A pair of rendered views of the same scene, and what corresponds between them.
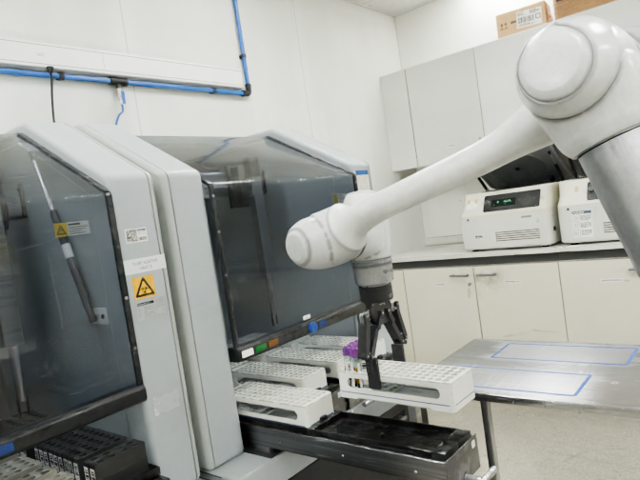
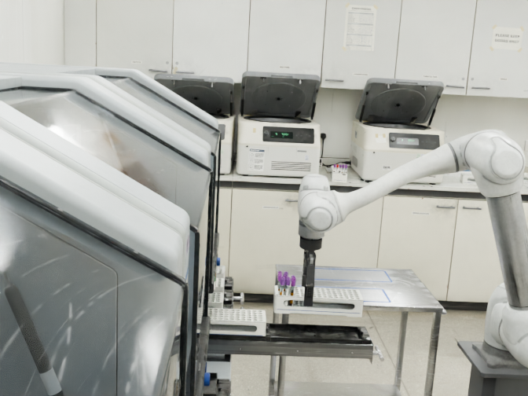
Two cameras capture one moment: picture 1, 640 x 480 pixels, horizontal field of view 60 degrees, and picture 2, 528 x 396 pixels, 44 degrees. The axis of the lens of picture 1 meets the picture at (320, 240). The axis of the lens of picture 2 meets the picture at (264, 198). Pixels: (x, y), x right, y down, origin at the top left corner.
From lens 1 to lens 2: 153 cm
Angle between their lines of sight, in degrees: 43
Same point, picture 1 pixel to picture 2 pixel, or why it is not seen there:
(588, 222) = (260, 159)
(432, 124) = (119, 35)
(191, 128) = not seen: outside the picture
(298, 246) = (324, 219)
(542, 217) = (225, 150)
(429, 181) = (391, 185)
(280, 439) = (240, 346)
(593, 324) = (251, 241)
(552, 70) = (507, 166)
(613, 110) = (517, 185)
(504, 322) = not seen: hidden behind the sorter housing
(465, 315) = not seen: hidden behind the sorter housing
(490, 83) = (186, 13)
